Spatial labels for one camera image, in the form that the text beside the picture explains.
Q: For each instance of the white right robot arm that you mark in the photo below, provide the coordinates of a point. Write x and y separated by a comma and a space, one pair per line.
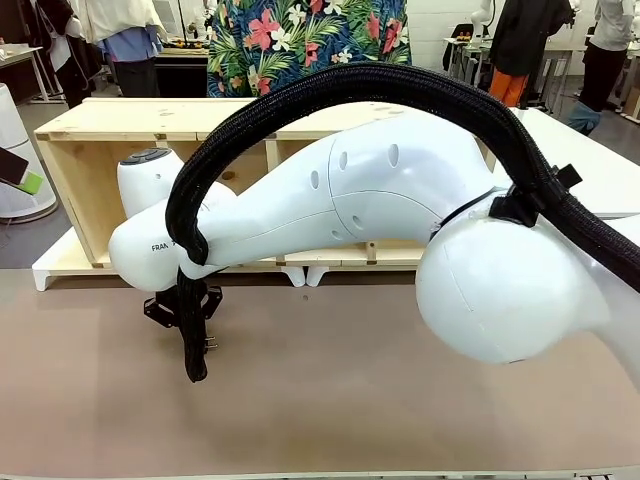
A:
375, 200

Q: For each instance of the light wooden shelf box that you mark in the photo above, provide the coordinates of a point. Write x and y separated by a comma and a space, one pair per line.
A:
100, 150

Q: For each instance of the person in white blue shirt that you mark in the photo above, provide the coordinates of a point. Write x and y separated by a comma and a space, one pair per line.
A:
130, 45

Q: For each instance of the person in black jacket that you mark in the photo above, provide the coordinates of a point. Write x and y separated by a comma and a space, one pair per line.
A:
525, 40

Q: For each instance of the dark tablet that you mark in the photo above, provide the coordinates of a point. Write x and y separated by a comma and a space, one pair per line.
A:
10, 166

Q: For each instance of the person in floral shirt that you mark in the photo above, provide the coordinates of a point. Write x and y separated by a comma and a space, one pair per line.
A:
300, 40

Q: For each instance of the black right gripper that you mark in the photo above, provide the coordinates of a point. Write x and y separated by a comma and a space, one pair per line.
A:
159, 307

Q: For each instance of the power plug with metal prongs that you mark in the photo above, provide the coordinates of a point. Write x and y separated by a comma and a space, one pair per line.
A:
212, 343

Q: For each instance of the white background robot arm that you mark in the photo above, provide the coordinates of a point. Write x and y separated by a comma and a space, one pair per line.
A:
482, 17

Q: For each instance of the green block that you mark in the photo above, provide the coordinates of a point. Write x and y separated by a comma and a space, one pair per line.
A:
32, 183

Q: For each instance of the person in black clothes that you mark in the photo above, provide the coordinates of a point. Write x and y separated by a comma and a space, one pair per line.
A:
65, 45

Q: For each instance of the white background table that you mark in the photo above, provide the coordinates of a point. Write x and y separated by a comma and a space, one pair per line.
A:
25, 55

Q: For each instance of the white side table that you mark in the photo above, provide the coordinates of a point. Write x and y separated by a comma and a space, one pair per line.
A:
575, 150

